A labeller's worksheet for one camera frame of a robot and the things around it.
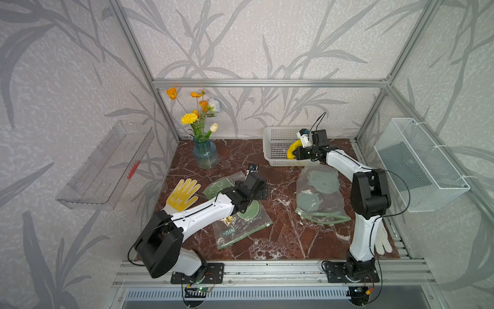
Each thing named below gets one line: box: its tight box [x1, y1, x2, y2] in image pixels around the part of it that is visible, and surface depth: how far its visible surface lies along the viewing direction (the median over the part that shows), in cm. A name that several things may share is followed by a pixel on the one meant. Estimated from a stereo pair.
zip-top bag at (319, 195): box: [294, 165, 352, 225], surface depth 97 cm
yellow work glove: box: [163, 178, 202, 215], surface depth 98 cm
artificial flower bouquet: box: [165, 86, 221, 144], surface depth 96 cm
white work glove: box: [373, 218, 394, 256], surface depth 82 cm
